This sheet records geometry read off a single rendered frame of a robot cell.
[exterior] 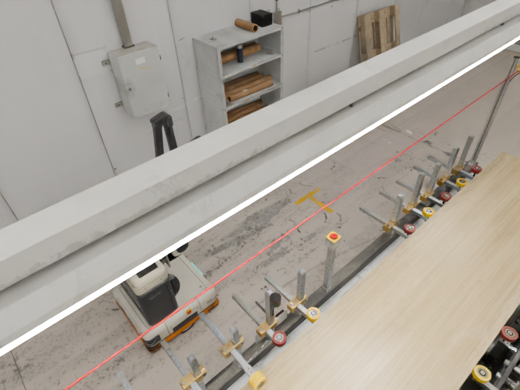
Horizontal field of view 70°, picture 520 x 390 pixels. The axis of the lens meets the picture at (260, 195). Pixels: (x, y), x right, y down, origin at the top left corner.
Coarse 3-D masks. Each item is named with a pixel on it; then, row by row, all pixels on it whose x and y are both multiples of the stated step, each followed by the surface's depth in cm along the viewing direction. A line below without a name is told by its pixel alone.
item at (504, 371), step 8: (512, 344) 268; (512, 352) 230; (504, 360) 248; (512, 360) 200; (496, 368) 259; (504, 368) 209; (512, 368) 197; (504, 376) 194; (512, 376) 206; (496, 384) 203; (504, 384) 203
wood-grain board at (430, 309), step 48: (480, 192) 291; (432, 240) 256; (480, 240) 255; (384, 288) 229; (432, 288) 228; (480, 288) 227; (336, 336) 207; (384, 336) 206; (432, 336) 205; (480, 336) 204; (288, 384) 189; (336, 384) 188; (384, 384) 187; (432, 384) 186
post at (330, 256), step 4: (328, 248) 226; (328, 252) 228; (332, 252) 225; (328, 256) 230; (332, 256) 228; (328, 260) 232; (332, 260) 231; (328, 264) 234; (332, 264) 234; (328, 268) 236; (332, 268) 238; (328, 272) 239; (324, 276) 245; (328, 276) 241; (324, 280) 247; (328, 280) 244; (324, 284) 249; (328, 284) 247; (324, 288) 251; (328, 288) 251
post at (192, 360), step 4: (188, 356) 178; (192, 356) 177; (188, 360) 176; (192, 360) 176; (196, 360) 177; (192, 364) 177; (196, 364) 180; (192, 368) 179; (196, 368) 182; (192, 372) 185; (196, 372) 184; (200, 372) 187; (196, 376) 186; (200, 384) 193; (204, 388) 199
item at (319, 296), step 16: (464, 176) 342; (448, 192) 330; (416, 208) 308; (400, 224) 295; (384, 240) 284; (368, 256) 273; (352, 272) 263; (320, 288) 254; (336, 288) 255; (304, 304) 245; (320, 304) 250; (288, 320) 237; (304, 320) 244; (224, 368) 215; (240, 368) 215; (208, 384) 209; (224, 384) 209
